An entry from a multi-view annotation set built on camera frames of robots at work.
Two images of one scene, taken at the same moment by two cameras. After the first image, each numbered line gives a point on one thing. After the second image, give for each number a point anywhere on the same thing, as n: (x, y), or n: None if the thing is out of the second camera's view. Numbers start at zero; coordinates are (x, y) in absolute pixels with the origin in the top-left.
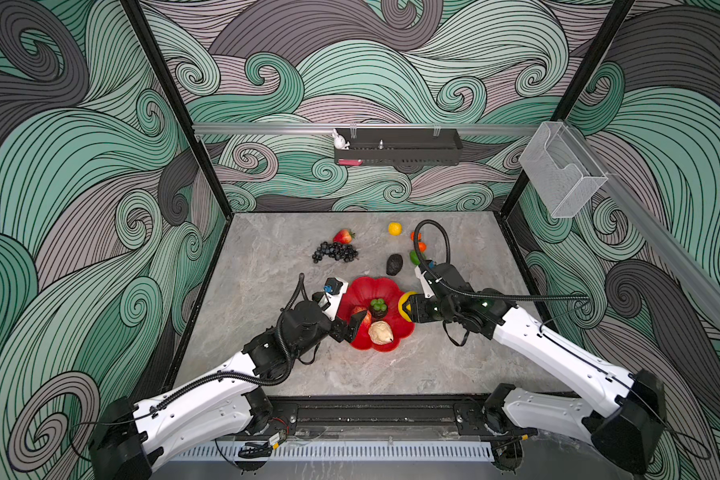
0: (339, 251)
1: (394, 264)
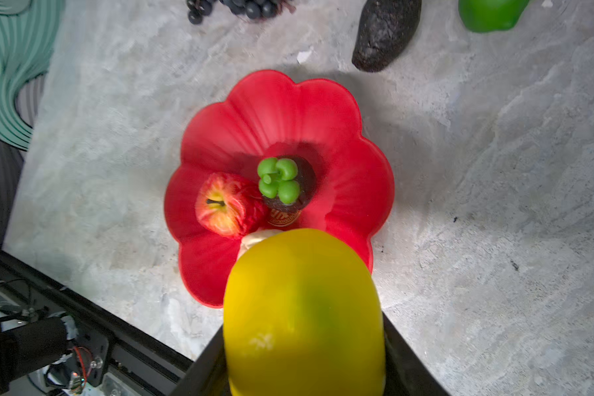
0: (253, 9)
1: (384, 27)
